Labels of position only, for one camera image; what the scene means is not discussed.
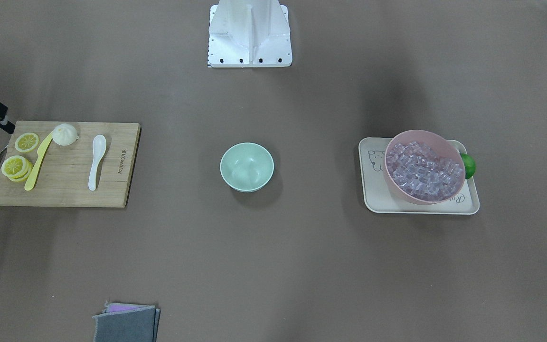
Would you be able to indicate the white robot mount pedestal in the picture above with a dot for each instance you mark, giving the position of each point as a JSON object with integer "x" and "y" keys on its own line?
{"x": 249, "y": 34}

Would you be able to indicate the white steamed bun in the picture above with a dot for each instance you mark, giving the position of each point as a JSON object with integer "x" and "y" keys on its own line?
{"x": 65, "y": 134}

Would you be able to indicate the pink bowl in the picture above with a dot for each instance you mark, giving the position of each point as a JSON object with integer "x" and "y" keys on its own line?
{"x": 440, "y": 145}

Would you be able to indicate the lemon slice bottom stacked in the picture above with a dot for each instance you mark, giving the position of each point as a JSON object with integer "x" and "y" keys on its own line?
{"x": 25, "y": 174}

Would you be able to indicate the white ceramic spoon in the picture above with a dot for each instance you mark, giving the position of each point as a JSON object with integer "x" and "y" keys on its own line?
{"x": 99, "y": 148}

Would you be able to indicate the beige plastic tray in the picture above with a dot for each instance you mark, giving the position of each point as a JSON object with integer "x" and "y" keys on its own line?
{"x": 379, "y": 199}

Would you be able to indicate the purple cloth underneath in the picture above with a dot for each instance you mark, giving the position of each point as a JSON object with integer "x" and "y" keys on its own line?
{"x": 121, "y": 307}

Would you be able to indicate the yellow plastic knife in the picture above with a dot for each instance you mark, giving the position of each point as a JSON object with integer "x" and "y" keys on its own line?
{"x": 41, "y": 152}

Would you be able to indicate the lemon slice upper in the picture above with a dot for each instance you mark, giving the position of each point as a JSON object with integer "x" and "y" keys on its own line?
{"x": 27, "y": 142}

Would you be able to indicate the mint green bowl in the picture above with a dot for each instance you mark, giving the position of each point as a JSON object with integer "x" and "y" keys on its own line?
{"x": 247, "y": 167}

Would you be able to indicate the green lime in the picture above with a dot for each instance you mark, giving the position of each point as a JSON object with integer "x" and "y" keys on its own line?
{"x": 469, "y": 165}

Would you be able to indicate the bamboo cutting board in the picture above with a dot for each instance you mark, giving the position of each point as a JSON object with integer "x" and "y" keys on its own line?
{"x": 63, "y": 177}

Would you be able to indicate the clear ice cubes pile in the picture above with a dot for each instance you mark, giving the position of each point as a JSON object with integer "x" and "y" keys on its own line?
{"x": 422, "y": 173}

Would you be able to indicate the grey folded cloth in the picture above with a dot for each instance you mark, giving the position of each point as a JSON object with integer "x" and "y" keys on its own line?
{"x": 139, "y": 325}

